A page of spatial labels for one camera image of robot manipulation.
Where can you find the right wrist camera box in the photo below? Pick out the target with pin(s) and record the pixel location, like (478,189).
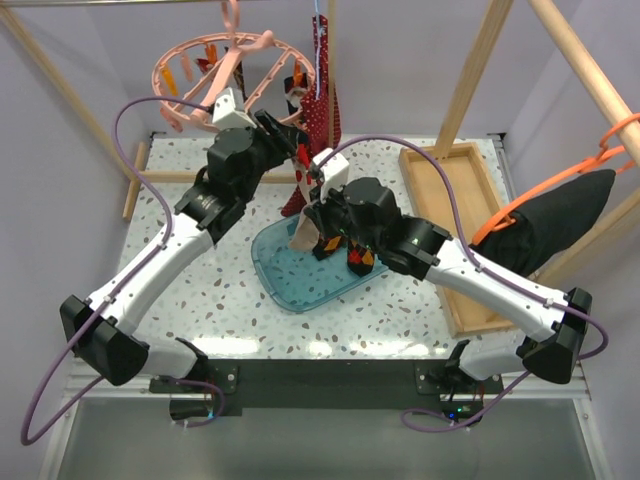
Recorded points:
(332,171)

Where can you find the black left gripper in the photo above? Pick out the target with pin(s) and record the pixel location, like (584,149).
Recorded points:
(282,140)

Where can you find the red polka dot garment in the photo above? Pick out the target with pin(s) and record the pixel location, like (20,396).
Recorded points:
(320,119)

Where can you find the navy santa sock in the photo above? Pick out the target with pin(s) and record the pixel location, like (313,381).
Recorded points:
(295,89)

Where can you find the orange plastic hanger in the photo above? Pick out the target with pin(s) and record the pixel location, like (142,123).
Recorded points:
(504,218)

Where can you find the black garment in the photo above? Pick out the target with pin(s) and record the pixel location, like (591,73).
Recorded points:
(549,223)

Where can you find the teal transparent plastic basin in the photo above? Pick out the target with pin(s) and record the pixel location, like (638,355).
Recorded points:
(297,281)

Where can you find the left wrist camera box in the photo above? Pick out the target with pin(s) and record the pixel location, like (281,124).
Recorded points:
(229,111)

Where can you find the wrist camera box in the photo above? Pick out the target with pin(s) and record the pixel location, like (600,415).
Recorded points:
(229,111)
(332,171)

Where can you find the wooden drying rack frame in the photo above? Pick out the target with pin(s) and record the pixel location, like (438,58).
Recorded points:
(423,65)

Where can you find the red black argyle sock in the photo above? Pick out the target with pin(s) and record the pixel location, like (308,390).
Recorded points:
(360,260)

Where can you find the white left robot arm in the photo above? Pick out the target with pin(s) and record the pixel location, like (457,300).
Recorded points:
(103,328)

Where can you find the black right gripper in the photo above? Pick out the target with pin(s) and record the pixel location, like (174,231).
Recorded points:
(318,212)

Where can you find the blue wire hanger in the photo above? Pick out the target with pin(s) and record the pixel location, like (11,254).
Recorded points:
(321,44)

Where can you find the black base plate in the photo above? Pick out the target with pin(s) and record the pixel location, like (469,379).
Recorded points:
(327,384)

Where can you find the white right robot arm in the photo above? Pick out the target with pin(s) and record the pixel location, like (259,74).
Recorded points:
(551,322)

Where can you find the brown yellow argyle sock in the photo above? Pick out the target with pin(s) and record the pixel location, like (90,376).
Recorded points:
(238,75)

